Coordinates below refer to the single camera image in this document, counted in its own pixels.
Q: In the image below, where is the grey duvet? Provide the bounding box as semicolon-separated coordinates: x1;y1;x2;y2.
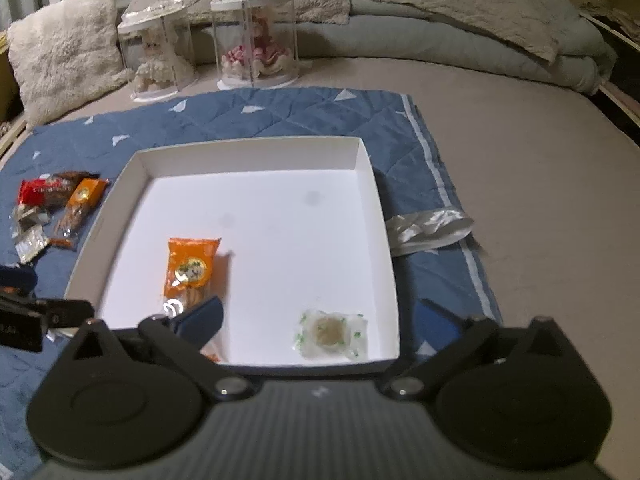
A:
189;0;618;97

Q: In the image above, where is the silver plastic bag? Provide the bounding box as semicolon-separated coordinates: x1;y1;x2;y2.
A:
385;208;476;258

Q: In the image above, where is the orange snack packet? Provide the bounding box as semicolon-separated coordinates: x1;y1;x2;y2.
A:
162;236;223;363
51;178;109;250

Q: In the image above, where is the gold foil snack packet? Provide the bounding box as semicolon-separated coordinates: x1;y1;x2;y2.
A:
14;225;50;267

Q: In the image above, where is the white cardboard box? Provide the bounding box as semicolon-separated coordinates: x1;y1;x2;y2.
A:
64;136;401;377

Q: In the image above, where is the blue quilted blanket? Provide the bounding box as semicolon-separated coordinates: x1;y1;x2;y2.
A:
0;87;503;480

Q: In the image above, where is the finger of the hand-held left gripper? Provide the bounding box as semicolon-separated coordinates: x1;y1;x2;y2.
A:
0;294;94;353
0;265;39;295

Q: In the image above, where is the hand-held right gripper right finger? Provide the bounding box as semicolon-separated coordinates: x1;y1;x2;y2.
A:
377;299;576;402

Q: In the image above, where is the red snack packet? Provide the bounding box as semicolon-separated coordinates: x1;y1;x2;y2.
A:
18;178;62;207

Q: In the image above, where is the brown snack packet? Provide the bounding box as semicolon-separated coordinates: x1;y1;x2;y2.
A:
46;172;100;197

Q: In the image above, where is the silver foil snack packet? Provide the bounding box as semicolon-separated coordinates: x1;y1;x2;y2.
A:
12;204;52;228

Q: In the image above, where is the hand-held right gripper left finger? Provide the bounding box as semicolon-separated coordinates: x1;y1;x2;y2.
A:
62;296;253;403

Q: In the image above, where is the clear green-print snack packet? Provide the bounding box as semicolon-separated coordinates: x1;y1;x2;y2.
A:
291;308;369;359

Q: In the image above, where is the white fluffy pillow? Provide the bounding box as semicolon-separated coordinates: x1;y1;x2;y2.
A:
7;0;135;130

